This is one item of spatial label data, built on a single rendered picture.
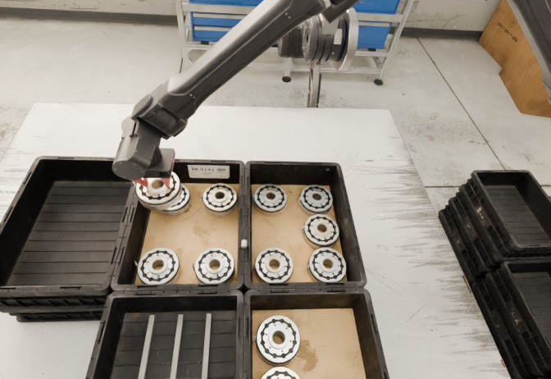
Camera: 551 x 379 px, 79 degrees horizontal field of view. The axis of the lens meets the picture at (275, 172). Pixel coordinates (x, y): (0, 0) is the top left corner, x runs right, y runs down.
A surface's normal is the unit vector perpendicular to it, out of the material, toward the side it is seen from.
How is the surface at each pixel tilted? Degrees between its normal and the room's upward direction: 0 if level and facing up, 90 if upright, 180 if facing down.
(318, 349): 0
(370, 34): 90
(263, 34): 90
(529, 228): 0
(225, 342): 0
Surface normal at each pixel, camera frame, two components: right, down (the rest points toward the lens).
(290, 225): 0.09, -0.64
